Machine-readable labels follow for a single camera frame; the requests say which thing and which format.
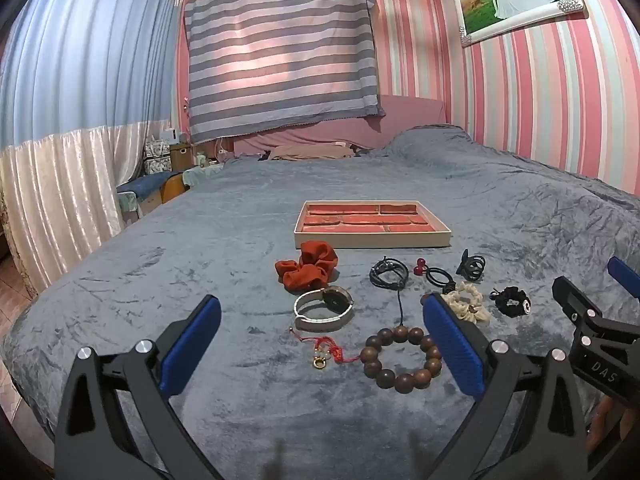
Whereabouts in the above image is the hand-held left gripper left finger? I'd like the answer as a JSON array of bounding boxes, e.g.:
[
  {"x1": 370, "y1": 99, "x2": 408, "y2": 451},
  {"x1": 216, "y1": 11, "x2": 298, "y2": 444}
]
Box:
[{"x1": 54, "y1": 294, "x2": 223, "y2": 480}]

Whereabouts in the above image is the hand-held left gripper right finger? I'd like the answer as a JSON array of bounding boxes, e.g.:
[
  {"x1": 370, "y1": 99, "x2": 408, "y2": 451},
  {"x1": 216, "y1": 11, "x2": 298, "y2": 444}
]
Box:
[{"x1": 421, "y1": 292, "x2": 587, "y2": 480}]

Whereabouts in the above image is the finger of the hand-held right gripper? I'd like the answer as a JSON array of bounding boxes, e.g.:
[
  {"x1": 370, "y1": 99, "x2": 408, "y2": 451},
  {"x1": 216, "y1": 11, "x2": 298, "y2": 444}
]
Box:
[
  {"x1": 552, "y1": 276, "x2": 604, "y2": 334},
  {"x1": 607, "y1": 256, "x2": 640, "y2": 294}
]

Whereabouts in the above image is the cream scrunchie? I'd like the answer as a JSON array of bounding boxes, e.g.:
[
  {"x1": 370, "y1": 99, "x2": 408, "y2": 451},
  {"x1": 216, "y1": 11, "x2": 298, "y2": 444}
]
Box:
[{"x1": 440, "y1": 281, "x2": 493, "y2": 323}]

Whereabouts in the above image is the black scrunchie with ornament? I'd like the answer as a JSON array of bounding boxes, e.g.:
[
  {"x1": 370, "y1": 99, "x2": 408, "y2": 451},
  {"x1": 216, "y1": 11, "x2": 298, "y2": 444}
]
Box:
[{"x1": 492, "y1": 286, "x2": 532, "y2": 317}]

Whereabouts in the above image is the wooden bead bracelet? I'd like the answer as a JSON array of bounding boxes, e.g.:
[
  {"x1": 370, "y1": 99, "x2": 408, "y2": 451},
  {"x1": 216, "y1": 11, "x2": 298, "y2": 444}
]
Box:
[{"x1": 362, "y1": 325, "x2": 444, "y2": 395}]

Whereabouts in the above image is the black hair claw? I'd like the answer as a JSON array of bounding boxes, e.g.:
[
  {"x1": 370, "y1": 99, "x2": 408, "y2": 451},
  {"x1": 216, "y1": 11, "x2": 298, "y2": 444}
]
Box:
[{"x1": 455, "y1": 249, "x2": 487, "y2": 281}]

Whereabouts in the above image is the red bead hair tie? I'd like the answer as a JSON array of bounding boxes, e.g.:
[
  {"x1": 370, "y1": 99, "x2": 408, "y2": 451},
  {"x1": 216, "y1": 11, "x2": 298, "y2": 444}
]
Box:
[{"x1": 412, "y1": 257, "x2": 456, "y2": 288}]

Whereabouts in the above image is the black braided cord bracelet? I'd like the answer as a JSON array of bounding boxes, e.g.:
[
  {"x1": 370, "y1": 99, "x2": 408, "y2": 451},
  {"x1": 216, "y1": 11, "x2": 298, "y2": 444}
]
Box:
[{"x1": 369, "y1": 256, "x2": 412, "y2": 328}]

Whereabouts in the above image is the red cord charm bracelet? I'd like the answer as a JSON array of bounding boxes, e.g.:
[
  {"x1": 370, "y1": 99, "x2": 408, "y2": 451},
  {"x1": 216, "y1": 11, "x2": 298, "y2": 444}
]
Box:
[{"x1": 289, "y1": 327, "x2": 362, "y2": 372}]

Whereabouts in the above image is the orange scrunchie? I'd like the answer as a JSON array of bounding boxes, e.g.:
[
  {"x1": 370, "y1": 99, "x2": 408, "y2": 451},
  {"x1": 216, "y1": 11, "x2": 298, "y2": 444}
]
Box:
[{"x1": 275, "y1": 241, "x2": 339, "y2": 293}]

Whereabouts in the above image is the beige strap wristwatch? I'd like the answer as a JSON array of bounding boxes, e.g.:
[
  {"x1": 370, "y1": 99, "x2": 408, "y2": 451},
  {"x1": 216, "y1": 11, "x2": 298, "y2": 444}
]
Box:
[{"x1": 293, "y1": 285, "x2": 355, "y2": 333}]

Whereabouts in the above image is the brick-print jewelry tray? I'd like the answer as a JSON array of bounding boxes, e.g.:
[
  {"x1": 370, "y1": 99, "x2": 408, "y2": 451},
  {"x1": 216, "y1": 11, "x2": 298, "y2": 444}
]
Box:
[{"x1": 292, "y1": 200, "x2": 453, "y2": 250}]

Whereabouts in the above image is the person's right hand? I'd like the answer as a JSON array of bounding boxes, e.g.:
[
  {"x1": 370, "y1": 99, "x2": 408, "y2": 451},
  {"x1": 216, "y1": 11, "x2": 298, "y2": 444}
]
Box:
[{"x1": 586, "y1": 392, "x2": 636, "y2": 456}]

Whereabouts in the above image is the grey plush blanket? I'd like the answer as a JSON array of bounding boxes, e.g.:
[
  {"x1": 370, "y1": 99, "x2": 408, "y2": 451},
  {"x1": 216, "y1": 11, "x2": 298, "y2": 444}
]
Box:
[{"x1": 0, "y1": 125, "x2": 640, "y2": 480}]

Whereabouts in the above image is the blue cushioned stool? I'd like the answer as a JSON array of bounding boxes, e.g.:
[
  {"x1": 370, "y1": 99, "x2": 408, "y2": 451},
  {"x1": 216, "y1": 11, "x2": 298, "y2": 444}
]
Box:
[{"x1": 117, "y1": 172, "x2": 187, "y2": 219}]

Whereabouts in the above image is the patterned storage box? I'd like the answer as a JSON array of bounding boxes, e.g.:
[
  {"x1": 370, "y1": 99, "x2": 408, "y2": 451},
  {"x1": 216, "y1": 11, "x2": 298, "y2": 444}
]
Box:
[{"x1": 144, "y1": 135, "x2": 173, "y2": 176}]

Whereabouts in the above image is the tan pillow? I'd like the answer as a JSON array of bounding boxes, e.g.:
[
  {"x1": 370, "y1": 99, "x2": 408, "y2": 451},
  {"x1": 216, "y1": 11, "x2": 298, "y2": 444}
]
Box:
[{"x1": 270, "y1": 144, "x2": 357, "y2": 161}]

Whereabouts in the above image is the pink covered headboard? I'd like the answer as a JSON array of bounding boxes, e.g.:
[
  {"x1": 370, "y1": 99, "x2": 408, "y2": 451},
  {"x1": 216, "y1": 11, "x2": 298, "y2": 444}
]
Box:
[{"x1": 234, "y1": 94, "x2": 448, "y2": 158}]

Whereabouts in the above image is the blue and white curtain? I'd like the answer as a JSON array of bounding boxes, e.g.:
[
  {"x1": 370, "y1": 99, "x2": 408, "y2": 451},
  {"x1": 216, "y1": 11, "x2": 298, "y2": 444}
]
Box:
[{"x1": 0, "y1": 0, "x2": 187, "y2": 297}]

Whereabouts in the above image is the grey striped hanging sheet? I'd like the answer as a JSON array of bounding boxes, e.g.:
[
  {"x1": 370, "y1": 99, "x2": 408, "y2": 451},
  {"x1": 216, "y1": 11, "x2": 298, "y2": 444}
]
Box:
[{"x1": 182, "y1": 0, "x2": 387, "y2": 145}]

